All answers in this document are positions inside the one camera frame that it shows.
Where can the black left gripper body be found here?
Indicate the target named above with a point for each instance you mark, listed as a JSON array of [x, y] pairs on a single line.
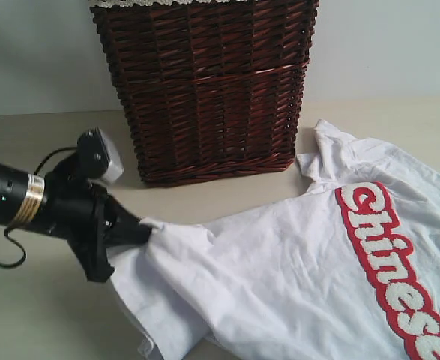
[[74, 210]]

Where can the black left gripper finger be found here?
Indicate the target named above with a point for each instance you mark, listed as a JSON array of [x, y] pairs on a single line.
[[122, 228]]

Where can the white t-shirt with red lettering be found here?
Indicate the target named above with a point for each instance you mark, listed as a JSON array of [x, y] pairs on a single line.
[[348, 270]]

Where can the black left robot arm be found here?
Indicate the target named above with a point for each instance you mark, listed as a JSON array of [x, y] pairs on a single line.
[[22, 193]]

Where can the dark brown wicker basket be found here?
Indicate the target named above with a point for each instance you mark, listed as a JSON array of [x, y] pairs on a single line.
[[209, 91]]

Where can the grey left wrist camera module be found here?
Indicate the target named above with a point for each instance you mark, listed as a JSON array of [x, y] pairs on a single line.
[[99, 158]]

